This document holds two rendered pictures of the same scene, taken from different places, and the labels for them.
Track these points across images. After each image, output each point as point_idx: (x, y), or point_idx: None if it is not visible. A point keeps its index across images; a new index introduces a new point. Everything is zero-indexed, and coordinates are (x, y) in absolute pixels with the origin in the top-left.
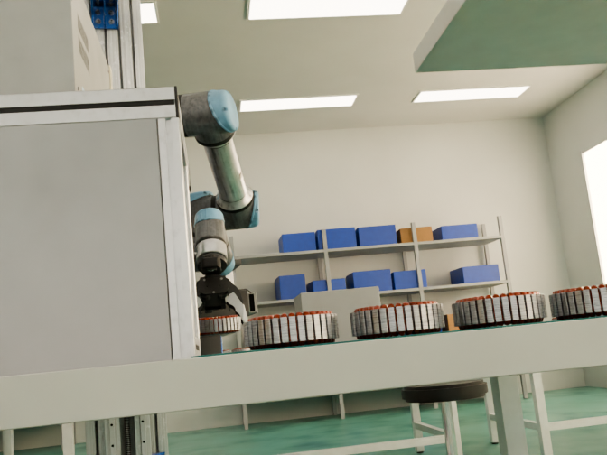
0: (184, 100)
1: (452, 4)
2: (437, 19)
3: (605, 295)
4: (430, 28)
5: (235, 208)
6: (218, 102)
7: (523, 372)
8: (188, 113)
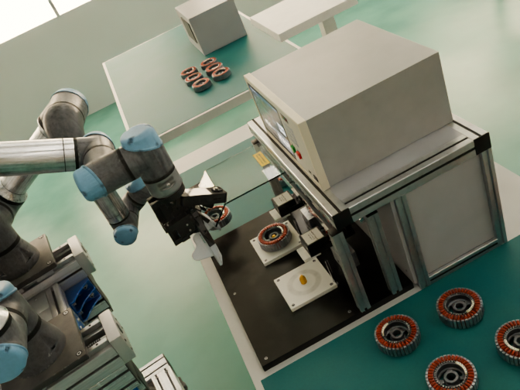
0: (76, 104)
1: (323, 16)
2: (309, 21)
3: None
4: (301, 24)
5: (27, 196)
6: (84, 97)
7: None
8: (84, 114)
